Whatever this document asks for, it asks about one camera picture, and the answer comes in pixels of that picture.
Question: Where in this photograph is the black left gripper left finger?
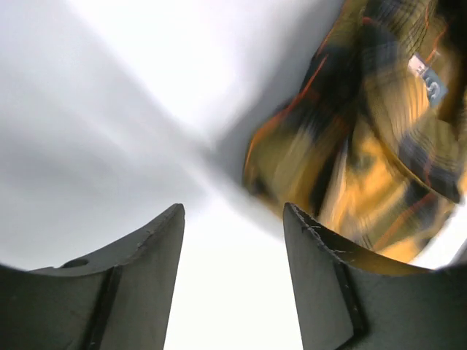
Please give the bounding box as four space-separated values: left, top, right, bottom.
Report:
1 203 185 349

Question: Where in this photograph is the yellow plaid long sleeve shirt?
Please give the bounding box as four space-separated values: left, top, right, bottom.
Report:
243 1 466 263

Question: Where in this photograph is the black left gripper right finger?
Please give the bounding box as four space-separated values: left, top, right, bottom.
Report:
283 203 466 350

